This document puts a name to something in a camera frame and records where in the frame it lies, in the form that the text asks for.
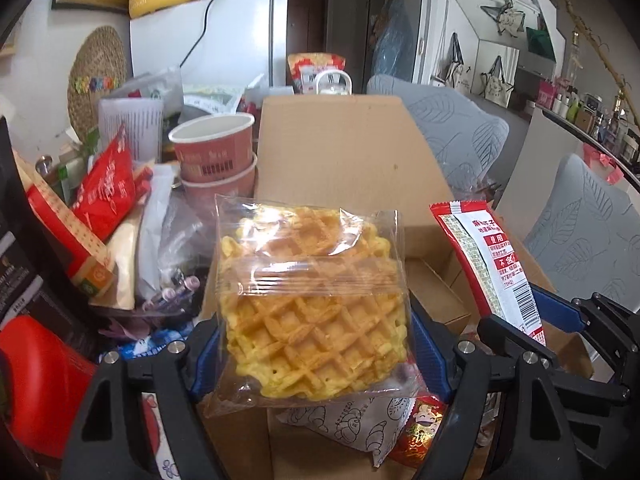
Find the clear bag with red print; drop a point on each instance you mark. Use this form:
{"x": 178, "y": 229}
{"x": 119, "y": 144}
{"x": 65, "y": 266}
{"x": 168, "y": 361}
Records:
{"x": 147, "y": 87}

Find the blue snack packet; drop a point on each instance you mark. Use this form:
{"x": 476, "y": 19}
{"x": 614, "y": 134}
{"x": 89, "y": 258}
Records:
{"x": 145, "y": 345}

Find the clear bag with pens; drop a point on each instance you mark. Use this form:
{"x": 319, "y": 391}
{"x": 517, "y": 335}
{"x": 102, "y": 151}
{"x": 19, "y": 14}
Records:
{"x": 177, "y": 260}

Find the bamboo pole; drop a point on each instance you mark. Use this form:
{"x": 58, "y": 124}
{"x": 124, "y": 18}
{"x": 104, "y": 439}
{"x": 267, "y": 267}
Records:
{"x": 600, "y": 45}

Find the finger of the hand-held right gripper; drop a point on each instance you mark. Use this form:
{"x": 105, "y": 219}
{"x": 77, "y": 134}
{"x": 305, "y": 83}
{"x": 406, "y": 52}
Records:
{"x": 555, "y": 305}
{"x": 510, "y": 337}

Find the row of bottles and jars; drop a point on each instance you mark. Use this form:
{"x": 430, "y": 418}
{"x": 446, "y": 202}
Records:
{"x": 585, "y": 110}

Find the white canvas tote bag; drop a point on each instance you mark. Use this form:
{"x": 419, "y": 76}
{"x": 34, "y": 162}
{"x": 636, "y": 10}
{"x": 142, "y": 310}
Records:
{"x": 457, "y": 72}

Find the brown door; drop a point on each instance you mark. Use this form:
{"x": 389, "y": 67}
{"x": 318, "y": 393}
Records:
{"x": 307, "y": 25}

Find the pink paper cup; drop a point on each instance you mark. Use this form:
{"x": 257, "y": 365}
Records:
{"x": 225, "y": 190}
{"x": 212, "y": 152}

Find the blue plastic garment cover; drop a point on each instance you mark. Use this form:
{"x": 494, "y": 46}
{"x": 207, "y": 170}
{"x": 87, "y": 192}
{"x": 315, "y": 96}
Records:
{"x": 395, "y": 40}

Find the round woven mat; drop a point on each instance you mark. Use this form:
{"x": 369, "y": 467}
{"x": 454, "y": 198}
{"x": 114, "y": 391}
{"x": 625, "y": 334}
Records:
{"x": 97, "y": 60}

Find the long red white snack packet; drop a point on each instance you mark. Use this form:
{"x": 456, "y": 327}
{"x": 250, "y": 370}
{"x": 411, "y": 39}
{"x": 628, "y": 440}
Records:
{"x": 490, "y": 270}

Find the white patterned snack packet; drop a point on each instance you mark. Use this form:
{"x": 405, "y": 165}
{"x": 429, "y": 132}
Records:
{"x": 345, "y": 425}

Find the white flat pouch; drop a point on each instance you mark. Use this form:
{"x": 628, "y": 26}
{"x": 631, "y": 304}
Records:
{"x": 152, "y": 240}

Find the brown cardboard box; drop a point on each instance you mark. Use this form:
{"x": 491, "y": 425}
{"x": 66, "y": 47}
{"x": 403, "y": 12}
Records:
{"x": 340, "y": 150}

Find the pink ribbon bow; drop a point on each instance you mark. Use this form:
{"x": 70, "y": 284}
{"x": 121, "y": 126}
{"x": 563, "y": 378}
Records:
{"x": 602, "y": 162}

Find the white counter cabinet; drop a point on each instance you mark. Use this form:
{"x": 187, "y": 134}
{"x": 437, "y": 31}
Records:
{"x": 535, "y": 160}

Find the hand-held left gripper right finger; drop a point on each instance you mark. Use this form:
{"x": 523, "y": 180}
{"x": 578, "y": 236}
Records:
{"x": 427, "y": 355}

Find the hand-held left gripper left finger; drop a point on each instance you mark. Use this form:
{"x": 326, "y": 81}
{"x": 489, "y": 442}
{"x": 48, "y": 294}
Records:
{"x": 204, "y": 365}

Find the green triangular hanging bag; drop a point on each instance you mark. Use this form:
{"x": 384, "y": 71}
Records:
{"x": 540, "y": 42}

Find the grey leaf pattern chair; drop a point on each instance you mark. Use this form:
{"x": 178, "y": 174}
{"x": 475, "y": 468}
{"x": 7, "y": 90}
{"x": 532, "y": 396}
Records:
{"x": 445, "y": 135}
{"x": 585, "y": 240}

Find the red pouch with white print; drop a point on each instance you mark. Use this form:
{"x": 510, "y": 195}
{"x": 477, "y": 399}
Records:
{"x": 107, "y": 190}

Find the red plastic bottle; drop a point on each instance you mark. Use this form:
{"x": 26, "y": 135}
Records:
{"x": 40, "y": 385}

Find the white fridge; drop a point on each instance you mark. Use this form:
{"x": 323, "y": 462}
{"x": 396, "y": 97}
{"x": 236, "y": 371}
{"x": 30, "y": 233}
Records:
{"x": 235, "y": 40}

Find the small red gold snack packet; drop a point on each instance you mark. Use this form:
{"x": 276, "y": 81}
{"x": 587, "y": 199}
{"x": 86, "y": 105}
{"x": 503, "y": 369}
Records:
{"x": 420, "y": 430}

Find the white bag with green print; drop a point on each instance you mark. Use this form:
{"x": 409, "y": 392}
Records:
{"x": 212, "y": 100}

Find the beige flat pouch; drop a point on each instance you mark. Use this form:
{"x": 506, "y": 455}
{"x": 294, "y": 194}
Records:
{"x": 120, "y": 270}

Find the red beige patterned box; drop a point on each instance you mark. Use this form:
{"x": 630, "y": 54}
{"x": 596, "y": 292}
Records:
{"x": 60, "y": 230}

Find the red printed snack bag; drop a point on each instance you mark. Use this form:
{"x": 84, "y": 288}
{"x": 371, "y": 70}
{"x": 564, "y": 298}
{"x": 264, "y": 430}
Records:
{"x": 312, "y": 62}

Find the clear packet of waffles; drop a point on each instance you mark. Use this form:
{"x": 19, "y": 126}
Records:
{"x": 310, "y": 310}

